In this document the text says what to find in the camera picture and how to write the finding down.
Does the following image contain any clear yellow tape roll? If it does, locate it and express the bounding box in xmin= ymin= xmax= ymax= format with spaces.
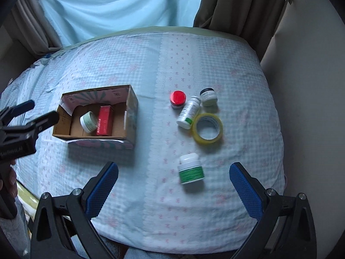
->
xmin=191 ymin=112 xmax=224 ymax=144

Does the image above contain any beige curtain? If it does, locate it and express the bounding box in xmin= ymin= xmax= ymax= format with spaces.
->
xmin=11 ymin=0 xmax=64 ymax=57

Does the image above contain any light blue curtain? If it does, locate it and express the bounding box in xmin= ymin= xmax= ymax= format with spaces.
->
xmin=38 ymin=0 xmax=207 ymax=50

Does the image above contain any red lid jar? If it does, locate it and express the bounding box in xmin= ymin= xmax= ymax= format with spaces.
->
xmin=170 ymin=90 xmax=187 ymax=110

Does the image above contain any slim white bottle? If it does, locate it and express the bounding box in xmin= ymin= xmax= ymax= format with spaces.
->
xmin=176 ymin=96 xmax=202 ymax=130

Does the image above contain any cardboard box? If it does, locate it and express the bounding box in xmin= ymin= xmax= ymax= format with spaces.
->
xmin=52 ymin=84 xmax=139 ymax=150

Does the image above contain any green lid round jar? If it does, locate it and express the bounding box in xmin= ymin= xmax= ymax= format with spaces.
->
xmin=80 ymin=111 xmax=99 ymax=134

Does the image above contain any green label white bottle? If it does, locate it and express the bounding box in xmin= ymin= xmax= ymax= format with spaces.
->
xmin=178 ymin=153 xmax=205 ymax=185

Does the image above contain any red carton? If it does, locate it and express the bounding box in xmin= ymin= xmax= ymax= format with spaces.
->
xmin=95 ymin=106 xmax=114 ymax=137

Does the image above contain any light blue checked blanket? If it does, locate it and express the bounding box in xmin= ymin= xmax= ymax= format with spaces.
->
xmin=0 ymin=31 xmax=287 ymax=254

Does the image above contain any person's left hand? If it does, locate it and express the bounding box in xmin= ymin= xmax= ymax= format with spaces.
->
xmin=0 ymin=159 xmax=19 ymax=198

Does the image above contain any black lid white jar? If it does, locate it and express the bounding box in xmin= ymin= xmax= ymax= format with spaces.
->
xmin=200 ymin=87 xmax=219 ymax=107

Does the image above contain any yellow bed rail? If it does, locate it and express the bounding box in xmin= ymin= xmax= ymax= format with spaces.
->
xmin=16 ymin=181 xmax=40 ymax=209

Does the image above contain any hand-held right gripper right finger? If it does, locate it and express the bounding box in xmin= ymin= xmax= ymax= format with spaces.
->
xmin=229 ymin=162 xmax=317 ymax=259

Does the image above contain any brown curtain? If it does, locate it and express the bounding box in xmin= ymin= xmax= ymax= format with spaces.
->
xmin=193 ymin=0 xmax=294 ymax=60

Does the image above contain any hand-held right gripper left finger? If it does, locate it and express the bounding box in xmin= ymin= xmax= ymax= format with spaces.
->
xmin=30 ymin=161 xmax=119 ymax=259

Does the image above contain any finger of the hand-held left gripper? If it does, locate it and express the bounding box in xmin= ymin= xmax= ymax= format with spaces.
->
xmin=5 ymin=111 xmax=60 ymax=141
xmin=0 ymin=100 xmax=35 ymax=126

